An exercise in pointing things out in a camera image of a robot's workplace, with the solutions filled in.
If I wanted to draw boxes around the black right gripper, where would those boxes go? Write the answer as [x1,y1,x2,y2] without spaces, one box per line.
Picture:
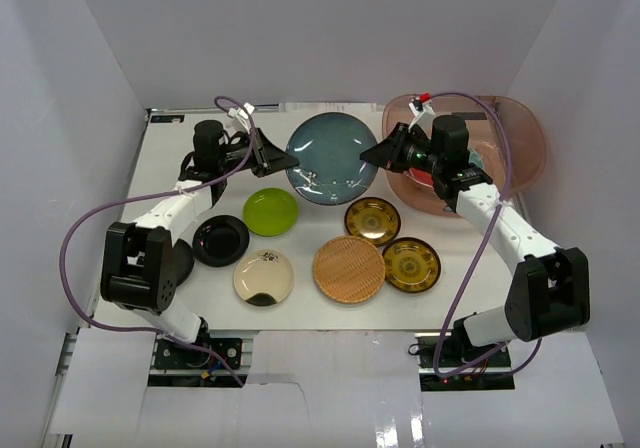
[362,123,444,176]

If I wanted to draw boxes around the red and teal plate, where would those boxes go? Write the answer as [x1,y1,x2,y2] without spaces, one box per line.
[409,149,484,187]

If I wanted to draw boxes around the blue floral ceramic plate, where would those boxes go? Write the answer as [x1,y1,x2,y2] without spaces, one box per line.
[286,112,378,206]

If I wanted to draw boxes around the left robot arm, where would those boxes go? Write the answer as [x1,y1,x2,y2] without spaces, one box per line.
[100,120,299,367]

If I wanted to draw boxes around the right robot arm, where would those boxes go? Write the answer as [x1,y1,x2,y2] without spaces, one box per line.
[360,115,591,367]

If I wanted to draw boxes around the pink translucent plastic bin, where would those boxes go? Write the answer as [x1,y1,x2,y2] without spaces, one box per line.
[386,95,547,218]

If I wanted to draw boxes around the green glossy plate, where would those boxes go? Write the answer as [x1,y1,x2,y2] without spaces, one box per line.
[243,188,299,237]

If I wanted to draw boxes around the yellow patterned plate upper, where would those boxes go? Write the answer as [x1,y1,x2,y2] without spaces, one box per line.
[344,197,401,247]

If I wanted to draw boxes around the yellow patterned plate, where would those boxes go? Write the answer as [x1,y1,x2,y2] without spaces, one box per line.
[344,197,401,247]
[382,237,442,294]

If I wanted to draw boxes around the black plate right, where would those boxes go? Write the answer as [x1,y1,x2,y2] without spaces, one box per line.
[192,215,250,268]

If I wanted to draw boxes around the black plate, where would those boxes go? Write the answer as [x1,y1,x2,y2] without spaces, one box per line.
[192,215,250,268]
[173,239,195,286]

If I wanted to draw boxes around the black label sticker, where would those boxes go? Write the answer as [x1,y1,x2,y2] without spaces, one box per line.
[149,114,185,124]

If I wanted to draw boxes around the cream ceramic plate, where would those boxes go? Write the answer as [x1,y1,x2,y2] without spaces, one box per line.
[233,250,295,307]

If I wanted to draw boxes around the yellow patterned plate lower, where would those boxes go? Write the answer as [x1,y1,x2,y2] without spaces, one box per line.
[382,237,442,294]

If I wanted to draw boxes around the woven bamboo plate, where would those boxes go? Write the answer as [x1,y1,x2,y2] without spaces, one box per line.
[312,236,385,305]

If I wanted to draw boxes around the black plate left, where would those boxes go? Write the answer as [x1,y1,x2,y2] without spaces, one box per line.
[173,239,195,286]

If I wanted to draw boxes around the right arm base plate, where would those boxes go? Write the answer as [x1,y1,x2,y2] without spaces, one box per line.
[414,333,515,392]

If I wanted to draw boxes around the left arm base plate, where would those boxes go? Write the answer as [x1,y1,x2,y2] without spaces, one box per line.
[148,337,247,388]

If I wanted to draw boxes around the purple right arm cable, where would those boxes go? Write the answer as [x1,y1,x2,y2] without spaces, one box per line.
[414,91,544,378]

